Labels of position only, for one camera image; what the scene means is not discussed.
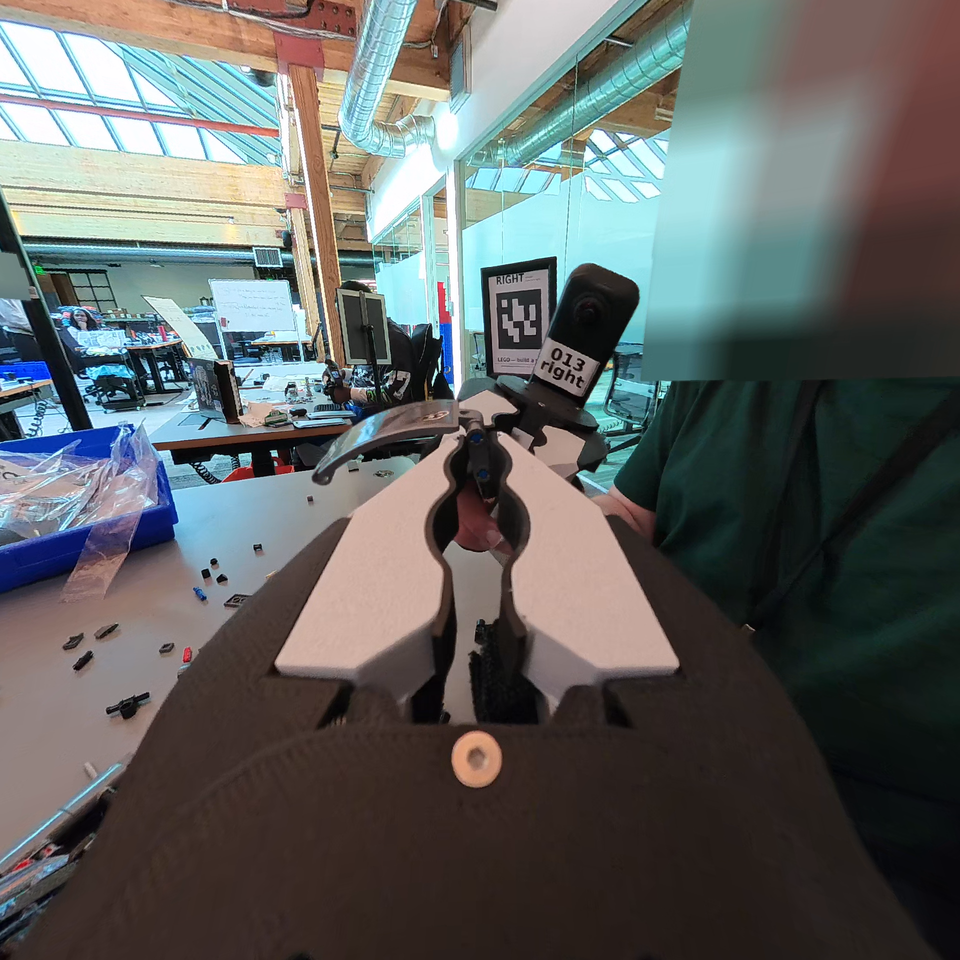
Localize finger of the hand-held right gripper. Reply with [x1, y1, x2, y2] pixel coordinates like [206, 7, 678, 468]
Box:
[456, 388, 523, 438]
[525, 426, 594, 487]

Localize black mesh office chair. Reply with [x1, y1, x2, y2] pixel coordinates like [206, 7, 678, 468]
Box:
[602, 341, 663, 435]

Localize grey toy brick car model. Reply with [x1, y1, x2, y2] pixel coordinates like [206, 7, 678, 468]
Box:
[0, 821, 102, 935]

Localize person's green shirt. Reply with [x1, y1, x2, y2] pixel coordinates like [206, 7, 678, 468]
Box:
[613, 378, 960, 960]

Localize black shoulder strap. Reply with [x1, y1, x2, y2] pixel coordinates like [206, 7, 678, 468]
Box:
[744, 381, 960, 633]

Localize small dark cardboard box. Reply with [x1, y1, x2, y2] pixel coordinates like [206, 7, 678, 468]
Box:
[187, 358, 243, 423]

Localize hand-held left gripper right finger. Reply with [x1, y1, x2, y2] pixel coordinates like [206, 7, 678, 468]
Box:
[491, 432, 682, 714]

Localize silver spiral ventilation duct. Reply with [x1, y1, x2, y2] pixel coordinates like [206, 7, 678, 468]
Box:
[491, 0, 693, 170]
[336, 0, 438, 160]

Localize wooden support column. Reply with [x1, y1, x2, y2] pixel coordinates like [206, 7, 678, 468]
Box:
[287, 63, 348, 361]

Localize scattered small black toy bricks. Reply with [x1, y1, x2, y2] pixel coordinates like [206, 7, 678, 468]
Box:
[60, 491, 275, 676]

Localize white poster board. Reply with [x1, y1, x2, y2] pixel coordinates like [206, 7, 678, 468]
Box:
[141, 294, 220, 363]

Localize person's right forearm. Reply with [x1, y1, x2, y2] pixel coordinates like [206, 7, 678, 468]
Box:
[600, 483, 661, 547]

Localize whiteboard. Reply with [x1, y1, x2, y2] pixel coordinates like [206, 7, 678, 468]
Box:
[207, 278, 296, 336]

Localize wooden-edged office desk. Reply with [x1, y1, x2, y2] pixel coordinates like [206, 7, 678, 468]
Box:
[148, 375, 365, 485]

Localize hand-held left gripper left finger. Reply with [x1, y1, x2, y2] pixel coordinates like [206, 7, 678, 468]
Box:
[273, 432, 465, 706]

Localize person's right hand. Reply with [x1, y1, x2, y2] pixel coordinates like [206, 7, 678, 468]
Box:
[452, 483, 513, 555]

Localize red plastic bin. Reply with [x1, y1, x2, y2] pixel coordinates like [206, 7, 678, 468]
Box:
[219, 456, 295, 483]

